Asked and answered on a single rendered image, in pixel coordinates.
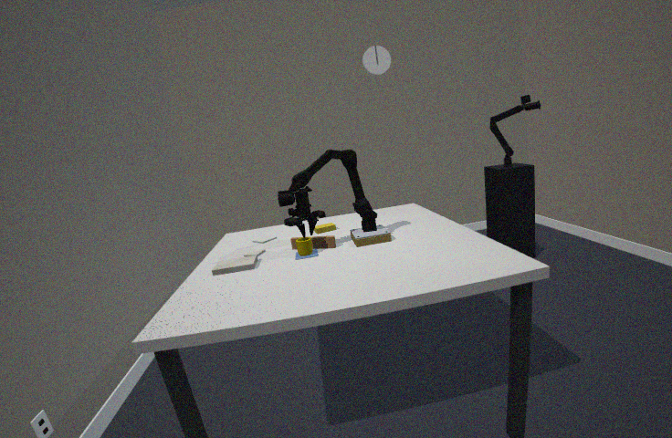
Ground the tan wooden flat bar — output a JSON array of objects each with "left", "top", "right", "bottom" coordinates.
[{"left": 290, "top": 235, "right": 336, "bottom": 250}]

